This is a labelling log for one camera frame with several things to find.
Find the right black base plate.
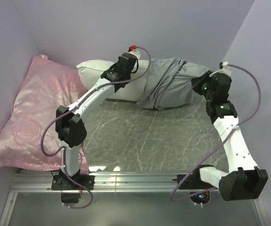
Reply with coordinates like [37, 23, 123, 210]
[173, 174, 207, 190]

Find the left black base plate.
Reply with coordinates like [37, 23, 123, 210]
[51, 174, 95, 191]

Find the pink rose satin pillow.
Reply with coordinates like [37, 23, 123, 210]
[0, 55, 87, 171]

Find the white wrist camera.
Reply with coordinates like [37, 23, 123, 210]
[128, 45, 141, 60]
[210, 61, 232, 77]

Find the black box under rail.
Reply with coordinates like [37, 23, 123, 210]
[60, 193, 81, 204]

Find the aluminium front rail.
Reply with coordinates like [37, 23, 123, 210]
[9, 171, 185, 193]

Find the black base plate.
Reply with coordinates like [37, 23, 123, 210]
[173, 174, 207, 190]
[51, 174, 95, 191]

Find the white pillow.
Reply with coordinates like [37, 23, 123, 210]
[76, 60, 148, 102]

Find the grey pillowcase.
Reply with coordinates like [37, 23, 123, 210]
[137, 57, 214, 110]

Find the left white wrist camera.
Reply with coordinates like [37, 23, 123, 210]
[128, 45, 141, 60]

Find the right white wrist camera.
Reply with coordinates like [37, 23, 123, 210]
[210, 61, 232, 77]

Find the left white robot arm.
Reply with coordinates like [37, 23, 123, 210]
[56, 52, 138, 189]

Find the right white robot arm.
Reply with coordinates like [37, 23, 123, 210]
[191, 71, 268, 201]

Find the right controller board with leds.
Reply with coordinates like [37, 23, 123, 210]
[190, 192, 211, 205]

